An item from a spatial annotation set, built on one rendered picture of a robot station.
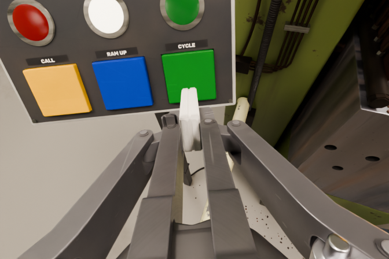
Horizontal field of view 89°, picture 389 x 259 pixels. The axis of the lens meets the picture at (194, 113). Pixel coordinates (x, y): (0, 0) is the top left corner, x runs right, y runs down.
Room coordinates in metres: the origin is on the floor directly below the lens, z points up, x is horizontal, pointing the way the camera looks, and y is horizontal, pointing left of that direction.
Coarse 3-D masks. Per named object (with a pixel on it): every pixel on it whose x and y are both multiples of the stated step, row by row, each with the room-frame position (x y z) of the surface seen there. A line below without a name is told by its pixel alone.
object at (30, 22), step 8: (16, 8) 0.28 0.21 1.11; (24, 8) 0.27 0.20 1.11; (32, 8) 0.27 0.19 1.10; (16, 16) 0.27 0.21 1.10; (24, 16) 0.27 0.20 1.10; (32, 16) 0.27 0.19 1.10; (40, 16) 0.27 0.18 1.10; (16, 24) 0.27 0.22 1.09; (24, 24) 0.26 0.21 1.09; (32, 24) 0.26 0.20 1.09; (40, 24) 0.26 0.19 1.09; (48, 24) 0.26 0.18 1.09; (24, 32) 0.26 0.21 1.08; (32, 32) 0.26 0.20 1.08; (40, 32) 0.26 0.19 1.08; (48, 32) 0.26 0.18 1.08
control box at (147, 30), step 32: (0, 0) 0.28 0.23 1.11; (32, 0) 0.28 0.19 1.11; (64, 0) 0.28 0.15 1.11; (128, 0) 0.27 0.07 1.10; (160, 0) 0.27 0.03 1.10; (224, 0) 0.26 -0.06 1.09; (0, 32) 0.27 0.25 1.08; (64, 32) 0.26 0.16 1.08; (96, 32) 0.25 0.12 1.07; (128, 32) 0.25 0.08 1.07; (160, 32) 0.25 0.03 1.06; (192, 32) 0.25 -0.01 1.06; (224, 32) 0.24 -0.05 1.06; (32, 64) 0.24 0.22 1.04; (64, 64) 0.24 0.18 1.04; (160, 64) 0.23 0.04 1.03; (224, 64) 0.22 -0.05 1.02; (32, 96) 0.22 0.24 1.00; (96, 96) 0.21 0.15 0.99; (160, 96) 0.20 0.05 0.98; (224, 96) 0.20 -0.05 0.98
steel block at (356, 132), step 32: (352, 32) 0.39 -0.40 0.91; (352, 64) 0.30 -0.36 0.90; (320, 96) 0.33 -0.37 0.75; (352, 96) 0.22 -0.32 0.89; (320, 128) 0.23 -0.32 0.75; (352, 128) 0.17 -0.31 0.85; (384, 128) 0.15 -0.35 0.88; (288, 160) 0.24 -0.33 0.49; (320, 160) 0.16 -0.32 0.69; (352, 160) 0.14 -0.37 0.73; (384, 160) 0.12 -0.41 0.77; (352, 192) 0.10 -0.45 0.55; (384, 192) 0.08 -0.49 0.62
